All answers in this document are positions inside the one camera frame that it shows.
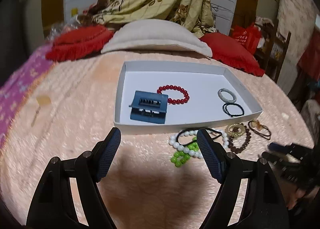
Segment red gift bag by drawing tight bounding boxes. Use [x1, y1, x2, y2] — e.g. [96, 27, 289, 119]
[231, 23, 261, 55]

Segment green bead bracelet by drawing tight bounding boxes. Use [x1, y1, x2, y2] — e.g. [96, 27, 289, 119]
[170, 142, 201, 168]

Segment blue hair claw clip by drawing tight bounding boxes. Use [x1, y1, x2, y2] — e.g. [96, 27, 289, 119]
[129, 91, 169, 124]

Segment white cardboard box tray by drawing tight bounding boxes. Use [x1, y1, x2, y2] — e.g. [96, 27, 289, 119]
[114, 61, 263, 134]

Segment beige pillow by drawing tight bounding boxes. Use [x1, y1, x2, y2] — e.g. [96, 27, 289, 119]
[101, 19, 212, 58]

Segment right red cushion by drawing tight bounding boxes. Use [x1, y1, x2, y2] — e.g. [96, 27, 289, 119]
[200, 33, 265, 77]

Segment black cord with charm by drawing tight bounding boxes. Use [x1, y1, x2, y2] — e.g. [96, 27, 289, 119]
[175, 128, 223, 146]

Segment purple floral sheet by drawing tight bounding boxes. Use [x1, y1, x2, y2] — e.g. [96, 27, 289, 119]
[1, 43, 53, 145]

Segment black elastic hair ties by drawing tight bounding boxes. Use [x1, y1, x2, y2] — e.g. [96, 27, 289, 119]
[222, 102, 245, 118]

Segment left red fringed cushion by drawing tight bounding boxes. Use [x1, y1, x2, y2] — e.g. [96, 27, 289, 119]
[46, 25, 114, 62]

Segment dark brown bead bracelet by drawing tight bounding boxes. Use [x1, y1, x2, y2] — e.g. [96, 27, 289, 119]
[228, 124, 252, 154]

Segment gold spiral hair tie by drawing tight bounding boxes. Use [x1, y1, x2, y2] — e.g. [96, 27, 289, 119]
[224, 123, 247, 138]

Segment wooden chair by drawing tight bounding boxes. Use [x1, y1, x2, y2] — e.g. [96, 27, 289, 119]
[254, 19, 291, 83]

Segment white bead necklace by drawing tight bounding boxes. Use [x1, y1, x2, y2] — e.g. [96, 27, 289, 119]
[168, 128, 230, 159]

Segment red bead bracelet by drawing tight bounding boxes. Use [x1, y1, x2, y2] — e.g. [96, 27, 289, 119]
[156, 84, 190, 106]

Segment person's right hand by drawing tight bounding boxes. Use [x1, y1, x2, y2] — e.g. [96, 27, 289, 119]
[285, 185, 310, 210]

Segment silver woven bangle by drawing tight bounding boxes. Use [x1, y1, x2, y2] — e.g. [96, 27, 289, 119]
[217, 88, 237, 104]

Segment brown hair tie with flower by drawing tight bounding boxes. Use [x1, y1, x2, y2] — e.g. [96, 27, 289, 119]
[248, 119, 272, 140]

